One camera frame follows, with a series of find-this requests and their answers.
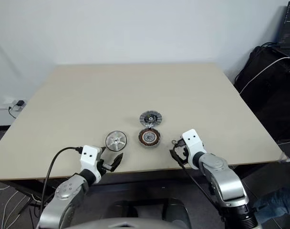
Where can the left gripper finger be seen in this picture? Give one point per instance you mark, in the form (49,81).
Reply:
(117,161)
(103,150)

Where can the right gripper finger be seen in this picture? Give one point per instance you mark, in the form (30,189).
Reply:
(179,143)
(175,153)

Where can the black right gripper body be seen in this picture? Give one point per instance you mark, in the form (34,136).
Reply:
(185,156)

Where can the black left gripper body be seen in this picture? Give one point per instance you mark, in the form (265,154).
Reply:
(105,165)

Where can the silver spoked motor rotor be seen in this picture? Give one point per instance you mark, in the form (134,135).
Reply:
(117,141)

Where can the copper wound motor stator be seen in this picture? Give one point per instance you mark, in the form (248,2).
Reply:
(145,140)

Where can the small grey round object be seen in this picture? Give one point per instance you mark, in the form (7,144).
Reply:
(149,117)

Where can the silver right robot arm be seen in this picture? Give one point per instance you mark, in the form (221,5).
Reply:
(226,181)

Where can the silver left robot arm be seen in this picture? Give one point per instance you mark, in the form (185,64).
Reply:
(64,190)

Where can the dark rounded shape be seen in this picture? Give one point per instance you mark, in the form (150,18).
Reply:
(177,211)

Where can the black power adapter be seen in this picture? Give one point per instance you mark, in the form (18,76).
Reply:
(20,103)

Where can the clear table corner guard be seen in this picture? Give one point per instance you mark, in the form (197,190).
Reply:
(283,157)

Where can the large black bag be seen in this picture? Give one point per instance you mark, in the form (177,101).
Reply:
(271,100)

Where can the blue jeans person leg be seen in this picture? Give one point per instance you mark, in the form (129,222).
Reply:
(276,202)

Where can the open black laptop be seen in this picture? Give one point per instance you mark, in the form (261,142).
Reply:
(289,26)

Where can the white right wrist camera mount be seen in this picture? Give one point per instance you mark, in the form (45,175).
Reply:
(192,142)

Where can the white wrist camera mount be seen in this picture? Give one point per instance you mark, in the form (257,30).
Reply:
(89,156)
(192,142)

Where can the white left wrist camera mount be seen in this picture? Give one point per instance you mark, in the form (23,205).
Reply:
(89,156)

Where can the black metal table frame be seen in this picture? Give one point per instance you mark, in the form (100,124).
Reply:
(135,175)

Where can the white wall power strip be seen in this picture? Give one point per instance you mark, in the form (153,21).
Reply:
(9,102)

